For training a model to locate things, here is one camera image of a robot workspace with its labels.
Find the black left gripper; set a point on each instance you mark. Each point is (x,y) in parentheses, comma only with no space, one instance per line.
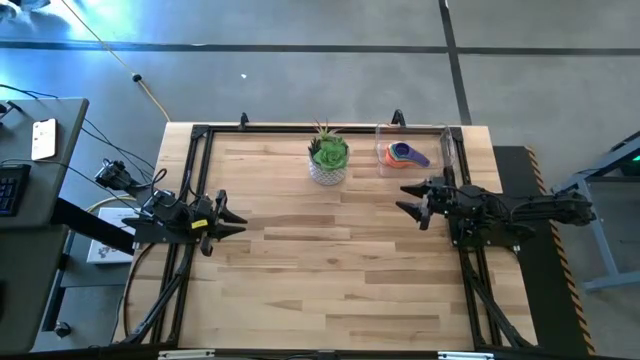
(207,215)

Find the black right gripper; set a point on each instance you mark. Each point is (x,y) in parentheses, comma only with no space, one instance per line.
(440,200)

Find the blue measuring cup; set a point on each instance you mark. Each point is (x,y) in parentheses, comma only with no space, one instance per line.
(392,154)

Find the yellow measuring cup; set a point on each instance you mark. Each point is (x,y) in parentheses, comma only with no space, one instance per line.
(394,151)

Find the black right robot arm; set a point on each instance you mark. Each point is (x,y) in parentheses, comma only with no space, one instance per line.
(550,207)

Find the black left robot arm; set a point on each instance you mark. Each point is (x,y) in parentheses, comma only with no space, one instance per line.
(170,215)

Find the clear plastic basket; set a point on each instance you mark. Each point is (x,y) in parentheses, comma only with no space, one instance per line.
(400,135)

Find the black table clamp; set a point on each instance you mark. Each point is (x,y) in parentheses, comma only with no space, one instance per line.
(398,118)
(244,121)

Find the succulent in white patterned pot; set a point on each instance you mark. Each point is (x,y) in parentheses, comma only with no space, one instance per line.
(330,155)

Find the white booklet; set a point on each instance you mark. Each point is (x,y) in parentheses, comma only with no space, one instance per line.
(107,250)

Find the black desk support bar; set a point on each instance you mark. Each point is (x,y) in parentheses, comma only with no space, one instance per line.
(85,225)

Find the black hazard-striped floor mat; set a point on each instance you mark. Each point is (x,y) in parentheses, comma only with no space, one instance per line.
(545,300)

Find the grey metal stand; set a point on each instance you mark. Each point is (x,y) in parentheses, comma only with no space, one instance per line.
(597,230)

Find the black castor wheel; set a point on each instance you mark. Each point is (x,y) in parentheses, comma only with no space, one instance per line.
(62,329)

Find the grey desk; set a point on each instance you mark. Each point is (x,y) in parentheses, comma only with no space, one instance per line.
(30,260)

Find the white smartphone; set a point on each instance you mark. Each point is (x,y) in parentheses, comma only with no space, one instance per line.
(44,139)

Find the black keyboard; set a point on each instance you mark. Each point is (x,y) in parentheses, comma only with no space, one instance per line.
(12,190)

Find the silver metal bracket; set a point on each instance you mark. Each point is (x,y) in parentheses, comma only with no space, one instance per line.
(185,354)
(465,355)

